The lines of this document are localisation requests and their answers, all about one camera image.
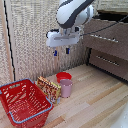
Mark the pink plastic cup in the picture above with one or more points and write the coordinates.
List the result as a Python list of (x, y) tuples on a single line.
[(66, 88)]

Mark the red yellow snack box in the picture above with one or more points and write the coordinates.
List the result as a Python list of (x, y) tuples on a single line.
[(49, 88)]

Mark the red basket with blue rim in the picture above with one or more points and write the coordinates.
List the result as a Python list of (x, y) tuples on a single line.
[(23, 103)]

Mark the brown dresser cabinet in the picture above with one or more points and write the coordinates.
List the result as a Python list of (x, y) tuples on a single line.
[(106, 50)]

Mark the red plastic bowl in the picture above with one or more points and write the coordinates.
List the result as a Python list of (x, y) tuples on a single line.
[(62, 76)]

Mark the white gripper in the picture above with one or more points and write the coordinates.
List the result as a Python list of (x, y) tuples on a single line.
[(63, 37)]

